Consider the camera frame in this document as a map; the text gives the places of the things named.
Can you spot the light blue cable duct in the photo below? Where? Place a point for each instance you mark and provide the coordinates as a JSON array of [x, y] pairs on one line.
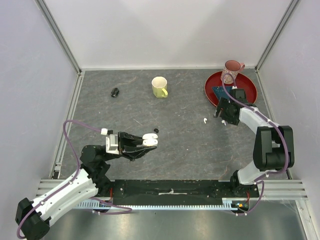
[[96, 205]]

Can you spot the left aluminium frame post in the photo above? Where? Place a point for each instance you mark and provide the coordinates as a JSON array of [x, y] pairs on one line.
[[42, 5]]

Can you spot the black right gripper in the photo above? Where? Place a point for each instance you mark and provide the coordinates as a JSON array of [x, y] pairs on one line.
[[223, 103]]

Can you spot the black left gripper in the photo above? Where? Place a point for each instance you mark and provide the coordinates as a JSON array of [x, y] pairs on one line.
[[131, 151]]

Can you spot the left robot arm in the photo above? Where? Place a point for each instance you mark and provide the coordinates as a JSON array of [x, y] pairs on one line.
[[35, 217]]

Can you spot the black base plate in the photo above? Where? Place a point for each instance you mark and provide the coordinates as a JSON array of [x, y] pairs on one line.
[[175, 192]]

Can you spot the blue leaf-shaped dish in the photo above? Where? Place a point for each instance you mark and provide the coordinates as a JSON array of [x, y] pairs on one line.
[[219, 92]]

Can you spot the black clip object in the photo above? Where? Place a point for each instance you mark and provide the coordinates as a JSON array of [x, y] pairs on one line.
[[115, 92]]

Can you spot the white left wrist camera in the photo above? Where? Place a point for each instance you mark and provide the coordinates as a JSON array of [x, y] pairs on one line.
[[111, 141]]

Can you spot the pink patterned mug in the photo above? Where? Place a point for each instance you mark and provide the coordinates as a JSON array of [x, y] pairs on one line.
[[230, 72]]

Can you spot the white earbud charging case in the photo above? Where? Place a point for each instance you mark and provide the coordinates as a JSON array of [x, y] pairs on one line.
[[150, 140]]

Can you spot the yellow-green ceramic mug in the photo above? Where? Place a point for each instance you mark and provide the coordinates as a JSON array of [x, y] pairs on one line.
[[159, 87]]

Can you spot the aluminium frame post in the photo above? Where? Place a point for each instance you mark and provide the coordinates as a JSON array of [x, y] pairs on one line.
[[42, 5], [293, 4]]

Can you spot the red round tray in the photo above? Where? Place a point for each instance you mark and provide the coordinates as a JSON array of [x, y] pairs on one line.
[[242, 82]]

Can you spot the right aluminium frame post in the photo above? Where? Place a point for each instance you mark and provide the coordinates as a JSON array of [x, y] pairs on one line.
[[293, 4]]

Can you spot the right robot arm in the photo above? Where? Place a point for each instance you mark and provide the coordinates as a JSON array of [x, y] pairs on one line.
[[273, 151]]

